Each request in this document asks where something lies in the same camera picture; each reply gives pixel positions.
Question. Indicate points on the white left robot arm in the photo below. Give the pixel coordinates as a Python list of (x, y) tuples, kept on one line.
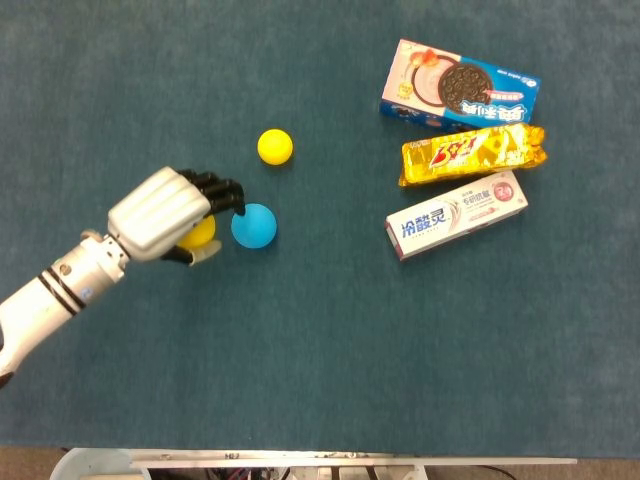
[(55, 295)]

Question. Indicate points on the teal carpet table cover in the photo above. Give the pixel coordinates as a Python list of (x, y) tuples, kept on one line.
[(350, 350)]

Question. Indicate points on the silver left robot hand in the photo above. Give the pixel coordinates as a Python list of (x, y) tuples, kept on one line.
[(155, 215)]

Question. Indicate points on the white pink toothpaste box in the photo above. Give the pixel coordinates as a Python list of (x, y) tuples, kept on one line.
[(455, 217)]

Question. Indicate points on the white round bucket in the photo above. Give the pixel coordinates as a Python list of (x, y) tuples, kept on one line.
[(90, 462)]

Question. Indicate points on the silver metal rail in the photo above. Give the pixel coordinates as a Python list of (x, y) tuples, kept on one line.
[(350, 459)]

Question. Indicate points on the large yellow foam ball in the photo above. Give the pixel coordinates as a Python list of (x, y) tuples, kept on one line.
[(202, 234)]

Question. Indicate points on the blue foam ball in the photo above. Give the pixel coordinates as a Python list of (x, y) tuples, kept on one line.
[(255, 227)]

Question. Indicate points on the gold foil biscuit packet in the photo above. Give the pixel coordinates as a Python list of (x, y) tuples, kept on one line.
[(470, 155)]

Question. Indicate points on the blue Oreo cookie box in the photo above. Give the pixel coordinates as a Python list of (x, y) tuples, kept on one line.
[(460, 90)]

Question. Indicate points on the small yellow foam ball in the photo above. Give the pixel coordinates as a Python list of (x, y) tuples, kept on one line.
[(275, 146)]

